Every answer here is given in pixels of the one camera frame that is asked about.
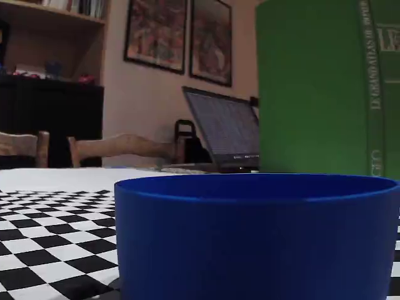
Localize blue round box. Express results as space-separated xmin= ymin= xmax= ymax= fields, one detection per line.
xmin=114 ymin=173 xmax=400 ymax=300

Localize dark colourful box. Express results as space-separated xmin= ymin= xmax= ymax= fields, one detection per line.
xmin=0 ymin=20 xmax=10 ymax=74

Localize black bag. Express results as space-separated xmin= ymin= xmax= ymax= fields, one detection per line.
xmin=174 ymin=119 xmax=213 ymax=165

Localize black laptop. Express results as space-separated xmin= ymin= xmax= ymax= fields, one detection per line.
xmin=162 ymin=86 xmax=260 ymax=174

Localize wooden chair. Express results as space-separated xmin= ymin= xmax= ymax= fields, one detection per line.
xmin=67 ymin=133 xmax=185 ymax=168
xmin=0 ymin=130 xmax=51 ymax=169

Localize narrow framed picture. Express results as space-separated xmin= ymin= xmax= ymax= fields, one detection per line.
xmin=189 ymin=0 xmax=234 ymax=88

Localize large green book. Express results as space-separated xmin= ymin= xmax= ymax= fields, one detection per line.
xmin=255 ymin=0 xmax=385 ymax=181

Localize wide framed picture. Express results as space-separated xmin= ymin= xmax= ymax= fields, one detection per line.
xmin=123 ymin=0 xmax=189 ymax=75

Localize black cabinet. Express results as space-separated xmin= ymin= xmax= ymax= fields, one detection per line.
xmin=0 ymin=76 xmax=104 ymax=168

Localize small blue cup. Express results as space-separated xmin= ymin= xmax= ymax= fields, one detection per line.
xmin=46 ymin=61 xmax=63 ymax=78

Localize shelved books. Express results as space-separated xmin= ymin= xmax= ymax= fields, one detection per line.
xmin=40 ymin=0 xmax=106 ymax=18

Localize white and red items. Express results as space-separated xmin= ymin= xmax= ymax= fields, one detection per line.
xmin=14 ymin=64 xmax=44 ymax=78

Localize green book with gold lettering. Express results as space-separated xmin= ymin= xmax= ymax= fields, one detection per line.
xmin=370 ymin=0 xmax=400 ymax=182

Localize wooden wall shelf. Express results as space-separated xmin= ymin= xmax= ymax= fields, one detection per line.
xmin=0 ymin=0 xmax=110 ymax=85

